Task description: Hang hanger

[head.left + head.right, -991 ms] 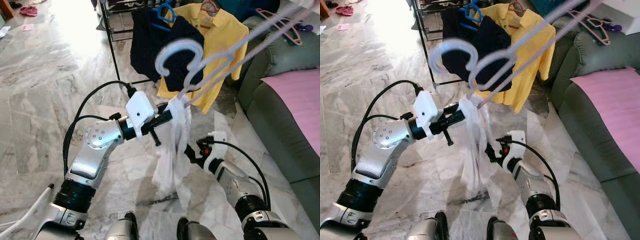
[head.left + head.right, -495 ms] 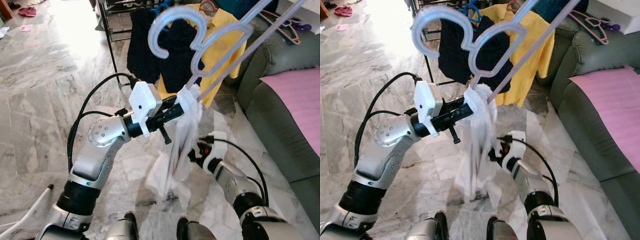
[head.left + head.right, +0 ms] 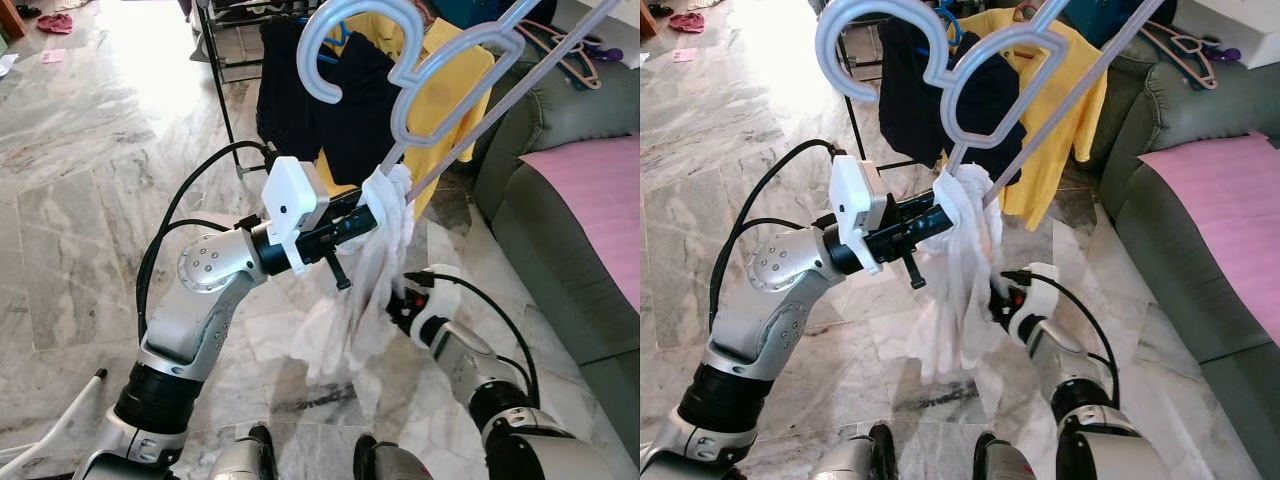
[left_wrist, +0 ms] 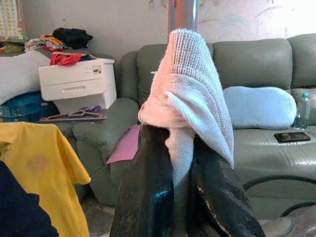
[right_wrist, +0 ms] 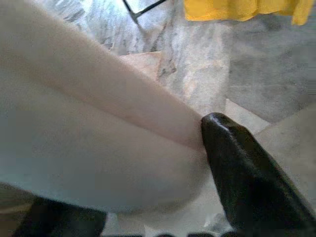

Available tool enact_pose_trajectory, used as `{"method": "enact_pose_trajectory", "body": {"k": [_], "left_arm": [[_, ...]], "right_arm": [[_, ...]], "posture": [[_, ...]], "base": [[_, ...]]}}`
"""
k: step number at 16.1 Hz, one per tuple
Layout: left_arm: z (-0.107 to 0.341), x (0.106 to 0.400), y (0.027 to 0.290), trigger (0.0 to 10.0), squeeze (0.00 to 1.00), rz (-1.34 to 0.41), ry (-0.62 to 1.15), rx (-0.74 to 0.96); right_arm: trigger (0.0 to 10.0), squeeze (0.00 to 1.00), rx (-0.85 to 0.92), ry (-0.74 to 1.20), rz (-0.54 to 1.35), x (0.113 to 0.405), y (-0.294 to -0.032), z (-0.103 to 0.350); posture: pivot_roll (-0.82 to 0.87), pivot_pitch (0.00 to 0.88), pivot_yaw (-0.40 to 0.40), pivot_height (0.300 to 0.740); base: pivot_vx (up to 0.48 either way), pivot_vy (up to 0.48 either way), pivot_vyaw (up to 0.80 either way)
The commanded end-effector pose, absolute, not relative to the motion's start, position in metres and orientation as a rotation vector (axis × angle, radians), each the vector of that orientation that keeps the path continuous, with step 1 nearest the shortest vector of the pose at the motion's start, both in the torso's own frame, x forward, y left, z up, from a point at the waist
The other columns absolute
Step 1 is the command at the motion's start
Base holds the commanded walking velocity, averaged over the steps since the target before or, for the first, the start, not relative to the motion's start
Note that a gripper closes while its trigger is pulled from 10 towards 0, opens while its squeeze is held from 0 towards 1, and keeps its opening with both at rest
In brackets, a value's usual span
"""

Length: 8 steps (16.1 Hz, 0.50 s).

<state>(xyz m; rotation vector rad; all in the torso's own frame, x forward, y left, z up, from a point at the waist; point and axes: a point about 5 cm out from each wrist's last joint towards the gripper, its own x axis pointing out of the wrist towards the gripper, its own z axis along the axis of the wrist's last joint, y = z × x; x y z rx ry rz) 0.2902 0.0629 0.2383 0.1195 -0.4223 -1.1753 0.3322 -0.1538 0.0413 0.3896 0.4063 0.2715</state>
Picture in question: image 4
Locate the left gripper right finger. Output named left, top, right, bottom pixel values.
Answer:
left=189, top=135, right=267, bottom=237

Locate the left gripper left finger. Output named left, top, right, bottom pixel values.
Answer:
left=110, top=123, right=176, bottom=237

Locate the yellow garment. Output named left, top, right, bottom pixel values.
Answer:
left=0, top=121, right=91, bottom=237

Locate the white garment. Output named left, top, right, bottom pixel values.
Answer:
left=137, top=28, right=235, bottom=237

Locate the pink plastic hanger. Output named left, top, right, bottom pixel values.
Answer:
left=39, top=106, right=108, bottom=123

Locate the purple paper sheet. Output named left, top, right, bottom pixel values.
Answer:
left=106, top=124, right=142, bottom=165

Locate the black smartphone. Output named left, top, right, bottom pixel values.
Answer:
left=274, top=131, right=311, bottom=143

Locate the light blue pillow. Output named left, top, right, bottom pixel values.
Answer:
left=223, top=85, right=297, bottom=130

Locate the clear plastic water bottle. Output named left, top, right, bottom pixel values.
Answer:
left=293, top=92, right=311, bottom=131

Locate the white printer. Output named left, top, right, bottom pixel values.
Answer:
left=38, top=58, right=117, bottom=111

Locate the blue plastic crate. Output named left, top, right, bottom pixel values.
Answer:
left=0, top=92, right=60, bottom=123

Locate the dark green ribbed cushion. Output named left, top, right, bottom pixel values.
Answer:
left=55, top=33, right=316, bottom=220

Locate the red cloth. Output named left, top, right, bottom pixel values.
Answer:
left=50, top=52, right=96, bottom=67

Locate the black folded garment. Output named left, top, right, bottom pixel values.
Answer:
left=53, top=27, right=94, bottom=49

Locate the white cushion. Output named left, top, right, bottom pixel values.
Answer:
left=0, top=50, right=52, bottom=106

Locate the colourful folded clothes pile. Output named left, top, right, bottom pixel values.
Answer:
left=24, top=34, right=66, bottom=52

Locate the black metal drying rack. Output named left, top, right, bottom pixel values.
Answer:
left=167, top=0, right=199, bottom=45

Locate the black curved cable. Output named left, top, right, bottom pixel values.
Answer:
left=243, top=174, right=316, bottom=218

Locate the colourful wall chart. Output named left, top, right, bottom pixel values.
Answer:
left=0, top=0, right=25, bottom=41

